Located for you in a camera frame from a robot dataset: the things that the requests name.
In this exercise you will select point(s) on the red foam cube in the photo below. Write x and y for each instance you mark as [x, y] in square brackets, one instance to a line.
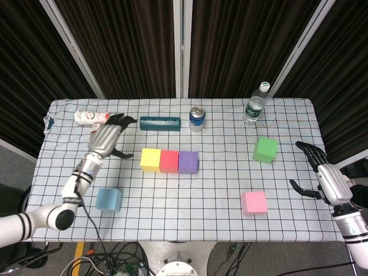
[169, 161]

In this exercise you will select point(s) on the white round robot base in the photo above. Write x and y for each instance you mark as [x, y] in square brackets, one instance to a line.
[176, 267]

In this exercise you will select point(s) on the clear jar of brown snacks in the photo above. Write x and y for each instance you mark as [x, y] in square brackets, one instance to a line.
[95, 128]

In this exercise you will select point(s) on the green foam cube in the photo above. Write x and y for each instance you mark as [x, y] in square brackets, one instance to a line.
[265, 149]

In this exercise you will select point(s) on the dark brown pleated curtain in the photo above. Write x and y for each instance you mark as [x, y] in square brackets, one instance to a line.
[28, 72]
[238, 43]
[123, 46]
[345, 86]

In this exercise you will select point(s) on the white yellow-capped drink bottle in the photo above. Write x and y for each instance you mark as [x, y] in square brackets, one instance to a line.
[89, 117]

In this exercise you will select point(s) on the small orange floor item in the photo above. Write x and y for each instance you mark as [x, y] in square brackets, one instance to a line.
[90, 251]

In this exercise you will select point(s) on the grey metal partition rail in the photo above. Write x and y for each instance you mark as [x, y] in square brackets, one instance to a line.
[352, 162]
[17, 149]

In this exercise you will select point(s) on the yellow floor tape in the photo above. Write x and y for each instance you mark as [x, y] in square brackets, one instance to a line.
[79, 254]

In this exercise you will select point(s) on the blue silver soda can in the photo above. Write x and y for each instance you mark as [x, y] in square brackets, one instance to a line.
[197, 120]

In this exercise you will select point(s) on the pink foam cube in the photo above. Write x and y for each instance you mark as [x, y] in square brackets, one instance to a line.
[254, 202]

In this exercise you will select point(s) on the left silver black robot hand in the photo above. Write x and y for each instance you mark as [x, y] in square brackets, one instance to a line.
[105, 141]

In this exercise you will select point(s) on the yellow foam cube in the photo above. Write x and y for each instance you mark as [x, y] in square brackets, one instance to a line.
[150, 159]

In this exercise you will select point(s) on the dark teal block with holes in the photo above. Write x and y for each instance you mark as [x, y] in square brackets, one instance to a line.
[159, 125]

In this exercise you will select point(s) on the person's black trouser leg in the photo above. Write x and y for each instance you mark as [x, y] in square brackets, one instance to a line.
[361, 195]

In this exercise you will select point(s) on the purple foam cube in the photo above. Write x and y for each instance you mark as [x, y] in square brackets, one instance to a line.
[188, 162]

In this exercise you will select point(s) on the clear green-label water bottle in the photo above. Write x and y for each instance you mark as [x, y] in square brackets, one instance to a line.
[254, 107]

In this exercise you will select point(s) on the light blue foam cube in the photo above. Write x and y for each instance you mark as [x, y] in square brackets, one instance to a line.
[107, 199]

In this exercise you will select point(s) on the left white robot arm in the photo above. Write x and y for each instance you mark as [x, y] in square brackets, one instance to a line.
[43, 217]

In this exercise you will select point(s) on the white black-grid tablecloth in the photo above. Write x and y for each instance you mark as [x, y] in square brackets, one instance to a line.
[178, 207]

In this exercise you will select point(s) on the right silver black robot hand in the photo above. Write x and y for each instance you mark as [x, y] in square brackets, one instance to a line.
[335, 184]

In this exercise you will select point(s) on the grey metal partition post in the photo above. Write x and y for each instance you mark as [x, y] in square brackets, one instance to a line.
[302, 49]
[182, 49]
[72, 46]

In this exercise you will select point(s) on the dark teal fabric patch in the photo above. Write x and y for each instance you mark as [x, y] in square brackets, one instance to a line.
[50, 123]

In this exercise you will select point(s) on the black chair seat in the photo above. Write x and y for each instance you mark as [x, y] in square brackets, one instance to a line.
[13, 198]

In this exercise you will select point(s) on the green circuit board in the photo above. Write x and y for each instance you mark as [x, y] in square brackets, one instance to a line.
[132, 267]

